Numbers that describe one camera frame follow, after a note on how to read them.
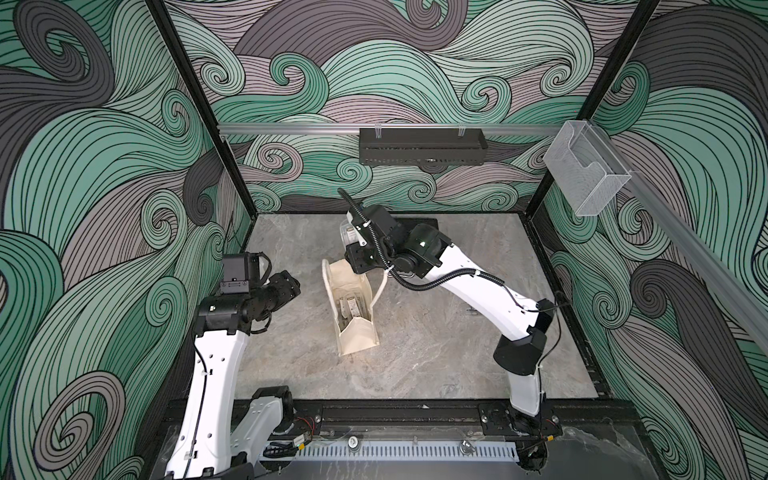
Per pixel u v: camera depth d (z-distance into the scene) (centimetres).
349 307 88
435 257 46
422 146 96
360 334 81
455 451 70
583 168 79
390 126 95
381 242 50
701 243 59
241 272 51
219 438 37
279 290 62
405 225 52
